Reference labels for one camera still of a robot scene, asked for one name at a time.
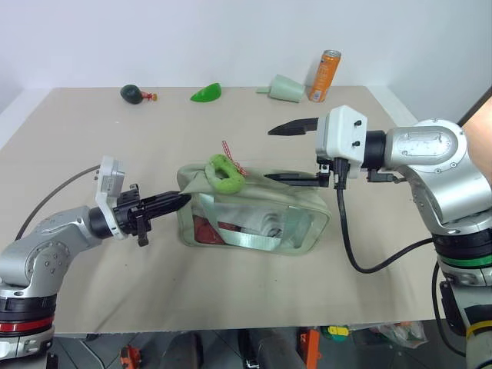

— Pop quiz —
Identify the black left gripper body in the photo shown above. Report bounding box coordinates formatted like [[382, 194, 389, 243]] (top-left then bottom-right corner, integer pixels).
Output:
[[113, 183, 153, 248]]

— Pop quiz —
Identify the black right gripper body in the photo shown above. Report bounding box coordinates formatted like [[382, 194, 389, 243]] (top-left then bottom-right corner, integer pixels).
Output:
[[315, 155, 350, 190]]

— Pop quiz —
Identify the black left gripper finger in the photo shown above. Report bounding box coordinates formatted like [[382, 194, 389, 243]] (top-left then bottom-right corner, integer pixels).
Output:
[[145, 202, 186, 221], [141, 191, 192, 211]]

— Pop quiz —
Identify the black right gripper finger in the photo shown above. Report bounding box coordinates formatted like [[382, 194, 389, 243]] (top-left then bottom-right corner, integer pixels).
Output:
[[267, 117, 321, 137], [264, 172, 331, 188]]

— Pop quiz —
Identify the pale green clear-window pouch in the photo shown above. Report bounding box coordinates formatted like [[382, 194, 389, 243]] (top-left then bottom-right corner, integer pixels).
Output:
[[175, 162, 333, 258]]

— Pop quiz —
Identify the red item inside pouch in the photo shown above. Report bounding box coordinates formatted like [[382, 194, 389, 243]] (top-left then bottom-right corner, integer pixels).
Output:
[[193, 215, 224, 244]]

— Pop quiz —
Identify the white cloth inside pouch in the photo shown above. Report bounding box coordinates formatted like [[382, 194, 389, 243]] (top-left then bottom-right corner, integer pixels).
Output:
[[240, 209, 288, 239]]

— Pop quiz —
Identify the pale green plastic cup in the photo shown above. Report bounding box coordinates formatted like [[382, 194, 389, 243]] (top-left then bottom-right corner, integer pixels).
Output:
[[256, 73, 308, 105]]

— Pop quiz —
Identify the orange drink can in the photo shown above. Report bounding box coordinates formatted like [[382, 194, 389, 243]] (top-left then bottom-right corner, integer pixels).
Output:
[[307, 48, 343, 103]]

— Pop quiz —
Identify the red white checked ribbon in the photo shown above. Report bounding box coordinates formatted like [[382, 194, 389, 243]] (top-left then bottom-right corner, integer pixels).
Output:
[[221, 141, 249, 178]]

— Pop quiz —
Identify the bright green plastic wedge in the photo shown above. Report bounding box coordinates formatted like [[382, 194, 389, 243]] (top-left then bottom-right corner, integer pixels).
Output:
[[188, 81, 224, 105]]

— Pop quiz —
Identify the dark green avocado toy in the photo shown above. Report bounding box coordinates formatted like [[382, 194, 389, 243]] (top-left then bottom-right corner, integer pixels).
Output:
[[119, 84, 144, 105]]

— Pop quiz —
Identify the orange black tool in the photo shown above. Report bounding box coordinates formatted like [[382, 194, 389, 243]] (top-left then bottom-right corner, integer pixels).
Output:
[[119, 344, 146, 369]]

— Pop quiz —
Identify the green yellow toy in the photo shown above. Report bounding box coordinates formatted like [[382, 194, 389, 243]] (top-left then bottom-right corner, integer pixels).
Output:
[[325, 324, 351, 342]]

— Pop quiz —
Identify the orange clamp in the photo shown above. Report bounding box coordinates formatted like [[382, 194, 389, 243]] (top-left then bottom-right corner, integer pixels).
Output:
[[297, 326, 323, 369]]

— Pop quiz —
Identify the clear plastic bag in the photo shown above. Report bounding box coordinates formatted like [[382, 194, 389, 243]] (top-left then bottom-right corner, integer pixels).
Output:
[[367, 321, 428, 350]]

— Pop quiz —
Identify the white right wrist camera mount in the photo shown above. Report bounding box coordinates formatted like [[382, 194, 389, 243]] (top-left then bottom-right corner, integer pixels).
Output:
[[314, 105, 369, 180]]

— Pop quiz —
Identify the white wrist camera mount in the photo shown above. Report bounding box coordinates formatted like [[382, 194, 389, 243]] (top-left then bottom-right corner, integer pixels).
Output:
[[93, 155, 128, 241], [314, 105, 369, 180]]

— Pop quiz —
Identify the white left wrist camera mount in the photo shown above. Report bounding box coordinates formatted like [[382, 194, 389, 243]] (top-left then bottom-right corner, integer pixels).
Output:
[[93, 155, 128, 241]]

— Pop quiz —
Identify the green plush keychain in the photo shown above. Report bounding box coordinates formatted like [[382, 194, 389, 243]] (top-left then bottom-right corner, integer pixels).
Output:
[[204, 154, 246, 194]]

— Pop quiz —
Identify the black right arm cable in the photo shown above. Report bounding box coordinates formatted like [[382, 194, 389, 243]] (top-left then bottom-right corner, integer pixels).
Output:
[[335, 156, 468, 357]]

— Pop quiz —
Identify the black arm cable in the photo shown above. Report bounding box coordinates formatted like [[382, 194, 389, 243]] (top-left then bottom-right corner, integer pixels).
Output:
[[335, 156, 468, 357], [14, 164, 101, 238]]

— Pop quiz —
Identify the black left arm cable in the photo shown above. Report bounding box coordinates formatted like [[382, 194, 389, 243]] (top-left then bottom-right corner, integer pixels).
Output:
[[14, 164, 101, 238]]

